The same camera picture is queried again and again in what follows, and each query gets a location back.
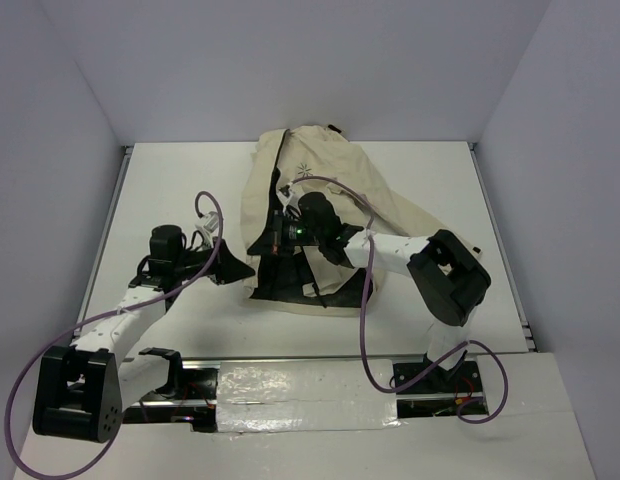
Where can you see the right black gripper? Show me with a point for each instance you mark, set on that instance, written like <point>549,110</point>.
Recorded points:
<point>267,244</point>

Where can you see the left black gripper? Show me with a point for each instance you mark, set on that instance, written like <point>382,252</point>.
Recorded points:
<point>229,269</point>

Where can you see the cream jacket with black zipper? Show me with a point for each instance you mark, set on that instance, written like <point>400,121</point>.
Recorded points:
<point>320,159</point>

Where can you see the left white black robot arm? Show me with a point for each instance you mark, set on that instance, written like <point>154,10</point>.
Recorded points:
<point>84,389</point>

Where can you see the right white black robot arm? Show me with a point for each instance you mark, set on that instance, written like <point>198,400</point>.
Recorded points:
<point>450,280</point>

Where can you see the white foam front board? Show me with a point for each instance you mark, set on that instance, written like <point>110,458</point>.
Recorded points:
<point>324,421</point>

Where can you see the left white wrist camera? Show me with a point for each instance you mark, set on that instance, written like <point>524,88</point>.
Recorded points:
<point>208,226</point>

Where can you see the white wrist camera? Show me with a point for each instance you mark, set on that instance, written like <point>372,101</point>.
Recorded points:
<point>288,196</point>
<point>208,226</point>

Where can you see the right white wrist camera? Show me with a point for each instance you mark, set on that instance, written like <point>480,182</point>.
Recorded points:
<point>288,196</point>

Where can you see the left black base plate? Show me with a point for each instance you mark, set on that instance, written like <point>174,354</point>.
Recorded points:
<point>193,402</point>

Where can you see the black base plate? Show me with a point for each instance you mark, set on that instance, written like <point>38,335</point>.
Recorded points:
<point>435,397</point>
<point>193,402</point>

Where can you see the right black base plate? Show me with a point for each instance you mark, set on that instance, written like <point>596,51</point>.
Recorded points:
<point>435,397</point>

